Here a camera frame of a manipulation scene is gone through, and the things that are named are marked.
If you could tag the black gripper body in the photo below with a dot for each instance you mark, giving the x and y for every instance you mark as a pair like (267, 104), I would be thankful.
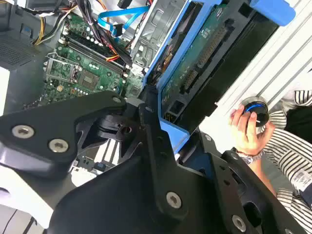
(122, 207)

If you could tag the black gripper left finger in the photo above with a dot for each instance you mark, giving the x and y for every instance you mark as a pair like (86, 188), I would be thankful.
(36, 136)

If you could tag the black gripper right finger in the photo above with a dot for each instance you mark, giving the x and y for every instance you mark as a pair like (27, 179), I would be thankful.
(234, 185)

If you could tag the round black blue-ringed tool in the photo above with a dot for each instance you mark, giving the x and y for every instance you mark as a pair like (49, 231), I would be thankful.
(258, 113)

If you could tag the hard disk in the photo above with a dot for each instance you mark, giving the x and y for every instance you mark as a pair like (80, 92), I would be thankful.
(200, 80)

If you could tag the person left hand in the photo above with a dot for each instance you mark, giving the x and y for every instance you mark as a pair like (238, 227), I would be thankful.
(248, 143)

